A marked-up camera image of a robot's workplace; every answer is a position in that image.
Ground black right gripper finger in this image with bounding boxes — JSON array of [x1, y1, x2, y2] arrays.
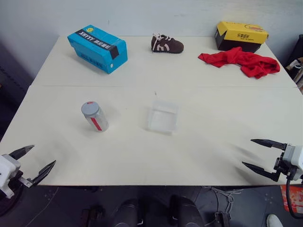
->
[[250, 139, 287, 150], [241, 161, 281, 183]]

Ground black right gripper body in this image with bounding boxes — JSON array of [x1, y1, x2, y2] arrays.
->
[[274, 151, 303, 183]]

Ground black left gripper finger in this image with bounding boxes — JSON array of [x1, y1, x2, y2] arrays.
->
[[27, 160, 57, 188], [8, 145, 36, 160]]

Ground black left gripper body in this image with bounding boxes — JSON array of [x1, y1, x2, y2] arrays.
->
[[9, 168, 31, 189]]

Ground grey-capped plastic bottle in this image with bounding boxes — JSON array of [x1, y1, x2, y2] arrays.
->
[[83, 106, 109, 132]]

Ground grey plastic jar lid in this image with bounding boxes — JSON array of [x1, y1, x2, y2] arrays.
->
[[80, 101, 99, 117]]

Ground clear square plastic container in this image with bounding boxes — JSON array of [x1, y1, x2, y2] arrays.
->
[[145, 100, 179, 135]]

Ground orange and white box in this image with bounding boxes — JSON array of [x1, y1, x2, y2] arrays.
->
[[280, 185, 299, 213]]

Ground white shoe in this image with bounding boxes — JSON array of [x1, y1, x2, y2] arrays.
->
[[267, 213, 284, 227]]

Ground red crumpled cloth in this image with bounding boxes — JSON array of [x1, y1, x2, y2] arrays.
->
[[197, 46, 281, 79]]

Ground dark rounded shape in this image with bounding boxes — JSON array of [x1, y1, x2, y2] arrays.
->
[[169, 195, 205, 227], [113, 198, 141, 227]]

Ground yellow and black shoe box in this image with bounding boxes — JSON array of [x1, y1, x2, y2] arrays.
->
[[214, 21, 270, 53]]

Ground blue cardboard shoe box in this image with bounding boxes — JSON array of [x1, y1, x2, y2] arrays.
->
[[67, 24, 128, 75]]

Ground brown shoe with pink laces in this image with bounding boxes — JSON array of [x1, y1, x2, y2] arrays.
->
[[151, 33, 185, 54]]

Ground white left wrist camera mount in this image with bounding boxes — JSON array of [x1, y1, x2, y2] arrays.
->
[[0, 154, 21, 199]]

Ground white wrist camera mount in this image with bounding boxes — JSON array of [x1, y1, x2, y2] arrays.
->
[[0, 154, 21, 199], [283, 143, 303, 172]]

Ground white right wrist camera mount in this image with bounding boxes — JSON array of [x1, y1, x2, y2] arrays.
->
[[283, 143, 303, 172]]

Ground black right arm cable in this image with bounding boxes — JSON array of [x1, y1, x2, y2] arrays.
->
[[285, 174, 303, 220]]

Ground white tangled cord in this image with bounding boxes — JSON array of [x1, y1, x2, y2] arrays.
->
[[202, 185, 245, 213]]

